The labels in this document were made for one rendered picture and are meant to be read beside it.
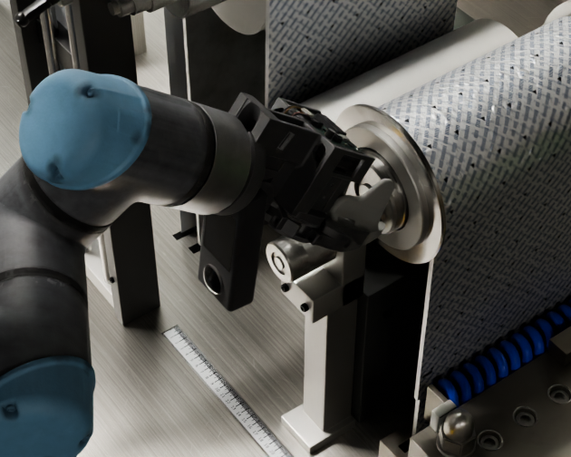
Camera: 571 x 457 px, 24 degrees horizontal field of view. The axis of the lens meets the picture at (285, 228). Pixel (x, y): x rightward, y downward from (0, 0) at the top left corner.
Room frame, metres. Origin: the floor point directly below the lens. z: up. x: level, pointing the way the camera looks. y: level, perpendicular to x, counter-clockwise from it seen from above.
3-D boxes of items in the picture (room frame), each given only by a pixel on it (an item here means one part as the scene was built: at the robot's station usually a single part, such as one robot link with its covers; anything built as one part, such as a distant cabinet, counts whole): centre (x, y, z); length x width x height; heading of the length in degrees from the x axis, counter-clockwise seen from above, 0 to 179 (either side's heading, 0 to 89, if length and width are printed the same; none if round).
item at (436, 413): (0.73, -0.15, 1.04); 0.02 x 0.01 x 0.02; 126
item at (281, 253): (0.80, 0.00, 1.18); 0.04 x 0.02 x 0.04; 36
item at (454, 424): (0.71, -0.16, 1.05); 0.04 x 0.04 x 0.04
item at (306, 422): (0.82, -0.03, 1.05); 0.06 x 0.05 x 0.31; 126
